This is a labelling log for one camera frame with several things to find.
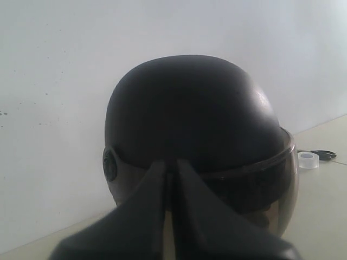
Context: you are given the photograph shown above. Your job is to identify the black helmet with visor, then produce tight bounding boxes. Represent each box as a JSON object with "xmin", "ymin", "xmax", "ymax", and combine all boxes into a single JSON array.
[{"xmin": 103, "ymin": 55, "xmax": 298, "ymax": 236}]

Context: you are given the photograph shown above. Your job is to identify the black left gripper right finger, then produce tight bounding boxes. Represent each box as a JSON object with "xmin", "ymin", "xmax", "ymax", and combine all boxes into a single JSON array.
[{"xmin": 173, "ymin": 160, "xmax": 301, "ymax": 259}]

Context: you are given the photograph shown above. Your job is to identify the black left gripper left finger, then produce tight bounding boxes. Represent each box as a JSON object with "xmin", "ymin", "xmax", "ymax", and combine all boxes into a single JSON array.
[{"xmin": 49, "ymin": 161, "xmax": 166, "ymax": 259}]

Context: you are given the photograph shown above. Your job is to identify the clear tape roll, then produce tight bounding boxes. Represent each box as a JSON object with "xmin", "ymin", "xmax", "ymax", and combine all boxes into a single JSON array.
[{"xmin": 298, "ymin": 152, "xmax": 319, "ymax": 170}]

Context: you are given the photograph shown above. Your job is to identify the black handled scissors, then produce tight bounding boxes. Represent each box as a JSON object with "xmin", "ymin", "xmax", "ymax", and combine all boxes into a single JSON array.
[{"xmin": 297, "ymin": 149, "xmax": 337, "ymax": 161}]

